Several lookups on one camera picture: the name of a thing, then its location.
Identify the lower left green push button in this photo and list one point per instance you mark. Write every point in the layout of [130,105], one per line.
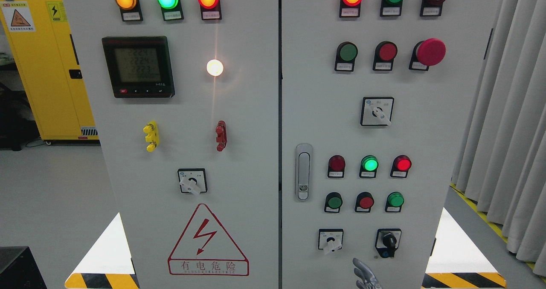
[333,202]

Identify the green start push button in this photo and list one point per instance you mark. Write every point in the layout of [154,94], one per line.
[346,54]

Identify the lower red push button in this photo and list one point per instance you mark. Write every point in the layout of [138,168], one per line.
[364,202]

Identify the lower right green push button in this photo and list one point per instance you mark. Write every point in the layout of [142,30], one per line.
[394,202]

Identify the red stop push button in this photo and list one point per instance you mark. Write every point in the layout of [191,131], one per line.
[385,52]

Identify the red emergency stop mushroom button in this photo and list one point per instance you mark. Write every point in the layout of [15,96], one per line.
[427,53]

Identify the grey electrical control cabinet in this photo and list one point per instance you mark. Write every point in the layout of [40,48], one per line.
[279,90]

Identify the red test terminal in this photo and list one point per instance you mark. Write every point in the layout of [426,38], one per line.
[221,135]

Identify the dark red small indicator lamp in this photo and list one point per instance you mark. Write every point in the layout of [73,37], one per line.
[336,167]

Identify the glowing white indicator lamp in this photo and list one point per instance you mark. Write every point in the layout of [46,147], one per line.
[214,67]

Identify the lit green small indicator lamp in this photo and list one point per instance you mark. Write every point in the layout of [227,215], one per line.
[368,167]

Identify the yellow test terminal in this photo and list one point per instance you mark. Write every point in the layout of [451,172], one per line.
[152,136]

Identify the red electric hazard warning sticker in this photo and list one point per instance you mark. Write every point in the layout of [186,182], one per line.
[206,248]

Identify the lit red small indicator lamp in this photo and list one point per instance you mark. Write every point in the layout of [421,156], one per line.
[400,167]

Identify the black digital power meter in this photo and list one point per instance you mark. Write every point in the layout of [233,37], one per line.
[139,67]

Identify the red-orange indicator lamp top left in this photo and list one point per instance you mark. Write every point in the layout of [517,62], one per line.
[210,9]

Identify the red-orange indicator lamp right door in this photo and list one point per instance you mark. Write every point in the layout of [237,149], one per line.
[349,8]

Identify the green indicator lamp top left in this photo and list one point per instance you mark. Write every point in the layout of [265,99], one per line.
[171,10]

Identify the orange indicator lamp top left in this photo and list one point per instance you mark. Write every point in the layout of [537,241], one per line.
[130,10]

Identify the grey curtain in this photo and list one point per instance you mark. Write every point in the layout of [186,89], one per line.
[501,164]

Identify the yellow safety storage cabinet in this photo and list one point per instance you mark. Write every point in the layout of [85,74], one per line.
[40,38]

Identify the black box bottom left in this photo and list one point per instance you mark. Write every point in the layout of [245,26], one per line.
[18,269]

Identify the grey cabinet door handle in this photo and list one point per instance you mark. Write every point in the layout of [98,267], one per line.
[303,154]

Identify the left door selector switch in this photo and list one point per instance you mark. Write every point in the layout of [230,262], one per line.
[192,180]

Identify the upper right selector switch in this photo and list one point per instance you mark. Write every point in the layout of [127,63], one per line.
[376,111]

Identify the lower left selector switch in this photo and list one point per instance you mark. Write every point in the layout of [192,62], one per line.
[330,240]

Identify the black rotary knob switch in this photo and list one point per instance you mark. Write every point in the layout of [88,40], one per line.
[387,241]

